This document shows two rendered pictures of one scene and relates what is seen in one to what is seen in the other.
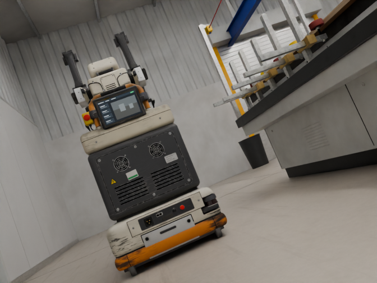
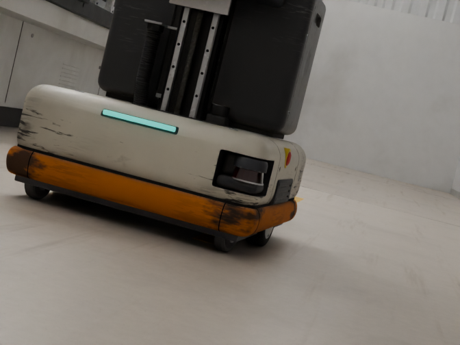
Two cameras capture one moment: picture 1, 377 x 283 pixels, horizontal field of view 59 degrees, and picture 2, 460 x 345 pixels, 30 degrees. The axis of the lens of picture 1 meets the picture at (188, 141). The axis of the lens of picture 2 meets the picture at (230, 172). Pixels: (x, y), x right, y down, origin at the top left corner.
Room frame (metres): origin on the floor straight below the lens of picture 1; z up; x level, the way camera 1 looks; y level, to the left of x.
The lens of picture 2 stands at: (4.17, 1.34, 0.31)
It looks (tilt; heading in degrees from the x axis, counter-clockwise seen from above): 4 degrees down; 202
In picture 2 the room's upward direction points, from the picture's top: 14 degrees clockwise
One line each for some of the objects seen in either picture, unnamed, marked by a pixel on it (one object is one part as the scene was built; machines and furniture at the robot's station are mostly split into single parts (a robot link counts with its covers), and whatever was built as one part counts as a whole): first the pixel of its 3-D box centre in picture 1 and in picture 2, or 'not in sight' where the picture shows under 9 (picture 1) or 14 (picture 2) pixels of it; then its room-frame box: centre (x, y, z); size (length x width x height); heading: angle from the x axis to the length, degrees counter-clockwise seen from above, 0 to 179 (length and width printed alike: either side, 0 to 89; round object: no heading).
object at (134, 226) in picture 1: (166, 214); not in sight; (1.79, 0.25, 0.23); 0.41 x 0.02 x 0.08; 99
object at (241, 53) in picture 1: (251, 77); not in sight; (2.62, -0.66, 0.91); 0.04 x 0.04 x 0.48; 12
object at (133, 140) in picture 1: (139, 157); (218, 9); (2.01, 0.31, 0.59); 0.55 x 0.34 x 0.83; 99
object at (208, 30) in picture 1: (223, 69); not in sight; (3.18, -0.58, 1.20); 0.12 x 0.09 x 1.00; 102
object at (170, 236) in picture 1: (164, 223); (172, 160); (2.11, 0.33, 0.16); 0.67 x 0.64 x 0.25; 9
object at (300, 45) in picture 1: (293, 48); not in sight; (1.83, -0.74, 0.80); 0.43 x 0.03 x 0.04; 102
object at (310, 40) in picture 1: (306, 44); not in sight; (1.87, -0.83, 0.81); 0.14 x 0.06 x 0.05; 12
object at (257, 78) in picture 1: (259, 78); not in sight; (2.32, -0.63, 0.81); 0.43 x 0.03 x 0.04; 102
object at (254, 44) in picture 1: (265, 68); not in sight; (2.38, -0.72, 0.88); 0.04 x 0.04 x 0.48; 12
